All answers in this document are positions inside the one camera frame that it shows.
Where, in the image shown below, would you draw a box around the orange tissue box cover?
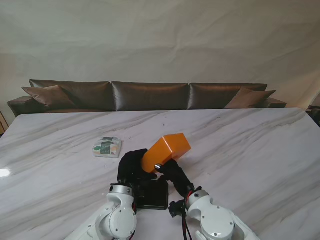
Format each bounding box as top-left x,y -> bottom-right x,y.
140,133 -> 192,175

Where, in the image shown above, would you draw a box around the brown sofa back cushion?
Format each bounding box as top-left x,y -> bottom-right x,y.
189,83 -> 268,110
111,81 -> 190,112
29,79 -> 113,112

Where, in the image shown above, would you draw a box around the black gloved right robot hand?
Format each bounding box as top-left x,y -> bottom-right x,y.
154,159 -> 195,198

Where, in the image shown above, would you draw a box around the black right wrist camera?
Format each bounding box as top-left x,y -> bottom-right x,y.
168,199 -> 187,219

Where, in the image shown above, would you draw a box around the black tissue box base plate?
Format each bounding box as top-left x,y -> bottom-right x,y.
134,179 -> 170,211

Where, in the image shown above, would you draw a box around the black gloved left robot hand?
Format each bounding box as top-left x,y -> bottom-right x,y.
117,148 -> 158,185

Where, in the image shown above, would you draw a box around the white green tissue pack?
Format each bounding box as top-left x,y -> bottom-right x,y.
92,136 -> 123,158

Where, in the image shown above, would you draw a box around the brown throw pillow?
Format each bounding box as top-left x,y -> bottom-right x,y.
224,87 -> 277,110
21,85 -> 76,107

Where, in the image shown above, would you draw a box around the dark furniture piece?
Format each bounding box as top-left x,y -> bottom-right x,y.
306,104 -> 320,126

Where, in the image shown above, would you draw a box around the red black right arm cable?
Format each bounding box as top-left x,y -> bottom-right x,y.
180,191 -> 194,240

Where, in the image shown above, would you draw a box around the brown leather sofa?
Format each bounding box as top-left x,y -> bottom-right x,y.
6,79 -> 288,118

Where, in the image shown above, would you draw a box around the wooden furniture piece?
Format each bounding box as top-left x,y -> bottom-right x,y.
0,108 -> 7,135

